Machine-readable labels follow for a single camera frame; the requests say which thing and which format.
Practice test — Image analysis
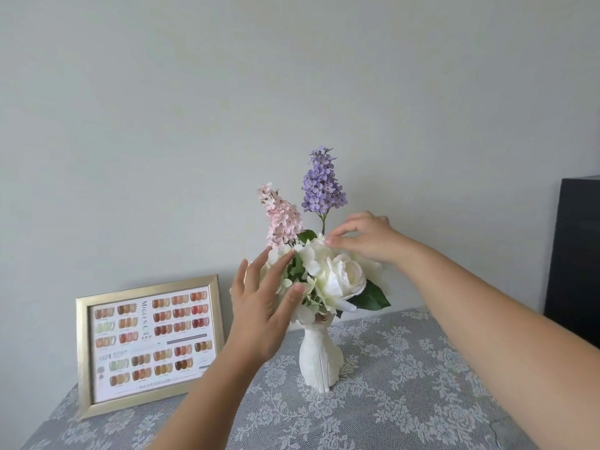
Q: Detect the person's left hand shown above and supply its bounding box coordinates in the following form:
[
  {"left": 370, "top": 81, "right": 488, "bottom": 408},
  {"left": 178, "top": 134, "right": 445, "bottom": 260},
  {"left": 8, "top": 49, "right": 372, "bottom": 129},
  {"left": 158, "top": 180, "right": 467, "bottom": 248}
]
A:
[{"left": 220, "top": 247, "right": 306, "bottom": 367}]

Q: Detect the person's right hand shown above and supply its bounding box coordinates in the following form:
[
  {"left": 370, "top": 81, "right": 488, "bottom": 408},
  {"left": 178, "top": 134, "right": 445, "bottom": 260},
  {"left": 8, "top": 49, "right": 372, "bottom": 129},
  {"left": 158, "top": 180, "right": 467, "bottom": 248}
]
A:
[{"left": 324, "top": 211, "right": 417, "bottom": 268}]

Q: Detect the white cat-shaped vase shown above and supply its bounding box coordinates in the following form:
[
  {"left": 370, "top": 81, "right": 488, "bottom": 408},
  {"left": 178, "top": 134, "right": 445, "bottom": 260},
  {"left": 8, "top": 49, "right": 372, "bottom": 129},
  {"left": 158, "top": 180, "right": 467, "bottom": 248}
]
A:
[{"left": 299, "top": 312, "right": 344, "bottom": 394}]

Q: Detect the pink lilac flower stem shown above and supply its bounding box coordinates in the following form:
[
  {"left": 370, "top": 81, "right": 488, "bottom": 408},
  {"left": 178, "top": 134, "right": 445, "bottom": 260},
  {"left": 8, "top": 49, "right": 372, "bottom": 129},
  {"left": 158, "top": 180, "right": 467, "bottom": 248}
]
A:
[{"left": 256, "top": 182, "right": 318, "bottom": 251}]

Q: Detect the gold framed nail colour chart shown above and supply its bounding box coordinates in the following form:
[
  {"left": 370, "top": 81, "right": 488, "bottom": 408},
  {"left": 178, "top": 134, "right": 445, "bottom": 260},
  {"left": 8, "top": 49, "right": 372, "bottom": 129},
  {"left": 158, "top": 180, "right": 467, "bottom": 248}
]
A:
[{"left": 76, "top": 274, "right": 227, "bottom": 420}]

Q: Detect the person's left forearm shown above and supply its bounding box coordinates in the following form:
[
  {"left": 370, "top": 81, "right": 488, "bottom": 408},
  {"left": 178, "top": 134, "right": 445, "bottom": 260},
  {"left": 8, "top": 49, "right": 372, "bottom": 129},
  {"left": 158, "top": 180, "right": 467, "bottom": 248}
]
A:
[{"left": 149, "top": 341, "right": 268, "bottom": 450}]

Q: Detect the person's right forearm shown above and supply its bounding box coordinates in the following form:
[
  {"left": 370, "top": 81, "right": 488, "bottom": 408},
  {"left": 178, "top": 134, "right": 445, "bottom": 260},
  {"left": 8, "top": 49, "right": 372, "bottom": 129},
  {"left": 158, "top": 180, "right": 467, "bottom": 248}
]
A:
[{"left": 396, "top": 241, "right": 600, "bottom": 450}]

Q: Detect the white lace tablecloth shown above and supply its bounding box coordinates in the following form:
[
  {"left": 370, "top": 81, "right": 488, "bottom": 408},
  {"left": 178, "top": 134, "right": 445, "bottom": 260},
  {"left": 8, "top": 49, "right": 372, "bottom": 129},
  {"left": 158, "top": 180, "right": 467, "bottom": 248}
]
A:
[{"left": 21, "top": 306, "right": 600, "bottom": 450}]

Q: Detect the black shelf unit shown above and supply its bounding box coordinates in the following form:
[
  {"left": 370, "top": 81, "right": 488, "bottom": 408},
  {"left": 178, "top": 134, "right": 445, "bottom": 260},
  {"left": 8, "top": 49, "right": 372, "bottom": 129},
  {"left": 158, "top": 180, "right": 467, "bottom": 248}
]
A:
[{"left": 543, "top": 175, "right": 600, "bottom": 350}]

